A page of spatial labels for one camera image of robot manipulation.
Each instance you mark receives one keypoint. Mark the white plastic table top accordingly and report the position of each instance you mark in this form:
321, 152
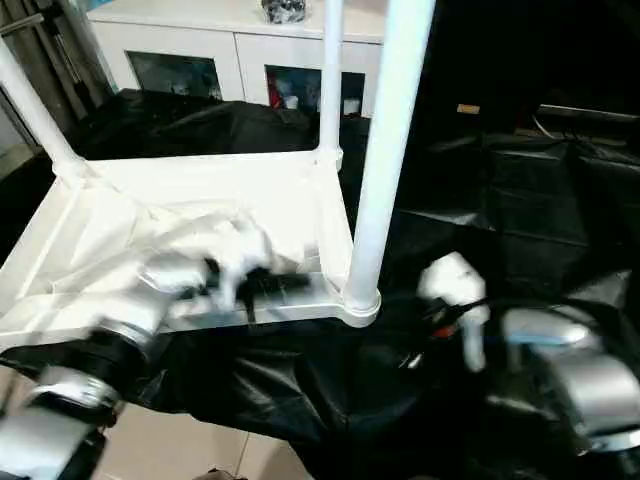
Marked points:
175, 190

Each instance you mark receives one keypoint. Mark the white plastic table leg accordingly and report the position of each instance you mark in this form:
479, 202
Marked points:
390, 125
35, 110
330, 75

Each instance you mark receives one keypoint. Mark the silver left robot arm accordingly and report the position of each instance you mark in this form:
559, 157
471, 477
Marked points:
125, 310

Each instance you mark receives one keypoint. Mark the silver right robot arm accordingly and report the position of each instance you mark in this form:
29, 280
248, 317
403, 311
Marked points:
575, 370

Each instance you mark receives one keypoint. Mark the black plastic mat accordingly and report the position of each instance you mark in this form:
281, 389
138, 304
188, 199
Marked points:
500, 200

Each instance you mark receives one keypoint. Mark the dark robot foot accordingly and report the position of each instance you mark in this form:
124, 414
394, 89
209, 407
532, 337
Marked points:
220, 475

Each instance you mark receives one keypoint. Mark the small tan label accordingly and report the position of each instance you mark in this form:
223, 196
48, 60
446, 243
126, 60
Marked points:
468, 108

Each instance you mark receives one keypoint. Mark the white glass-door cabinet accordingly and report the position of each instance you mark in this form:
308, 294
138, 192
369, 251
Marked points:
200, 40

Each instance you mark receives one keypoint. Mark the dark horizontal bar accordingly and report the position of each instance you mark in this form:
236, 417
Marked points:
590, 112

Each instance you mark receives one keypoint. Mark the black bundle in clear bag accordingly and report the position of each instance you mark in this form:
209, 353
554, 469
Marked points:
285, 11

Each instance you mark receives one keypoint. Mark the black fabric backdrop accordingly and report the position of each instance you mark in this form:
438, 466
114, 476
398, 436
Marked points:
525, 50

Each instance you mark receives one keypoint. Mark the grey metal tripod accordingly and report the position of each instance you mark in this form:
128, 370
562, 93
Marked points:
50, 60

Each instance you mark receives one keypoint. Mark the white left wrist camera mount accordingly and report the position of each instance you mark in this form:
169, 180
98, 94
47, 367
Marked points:
240, 270

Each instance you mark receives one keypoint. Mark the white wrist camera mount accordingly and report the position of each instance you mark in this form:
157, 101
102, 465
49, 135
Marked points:
452, 280
240, 270

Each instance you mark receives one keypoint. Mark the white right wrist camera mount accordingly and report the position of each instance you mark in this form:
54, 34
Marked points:
452, 280

